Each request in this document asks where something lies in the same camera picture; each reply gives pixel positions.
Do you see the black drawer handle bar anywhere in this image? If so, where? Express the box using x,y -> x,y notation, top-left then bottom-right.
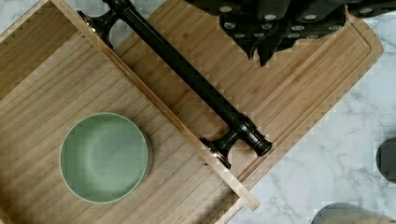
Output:
78,0 -> 273,168

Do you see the bamboo cutting board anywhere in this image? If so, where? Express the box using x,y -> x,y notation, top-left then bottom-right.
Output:
115,0 -> 383,188

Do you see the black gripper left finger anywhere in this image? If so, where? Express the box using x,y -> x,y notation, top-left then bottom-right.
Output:
219,14 -> 263,59

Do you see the green ceramic bowl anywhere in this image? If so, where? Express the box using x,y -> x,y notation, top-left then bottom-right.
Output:
59,112 -> 153,204

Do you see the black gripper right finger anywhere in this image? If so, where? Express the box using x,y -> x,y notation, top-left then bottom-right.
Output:
257,12 -> 346,66

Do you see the grey pot lid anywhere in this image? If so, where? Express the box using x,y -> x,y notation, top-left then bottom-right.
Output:
311,203 -> 395,224

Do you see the wooden drawer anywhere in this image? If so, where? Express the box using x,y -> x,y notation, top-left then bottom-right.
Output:
1,0 -> 259,224

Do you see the black round lid knob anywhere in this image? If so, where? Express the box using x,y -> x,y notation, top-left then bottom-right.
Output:
375,137 -> 396,183

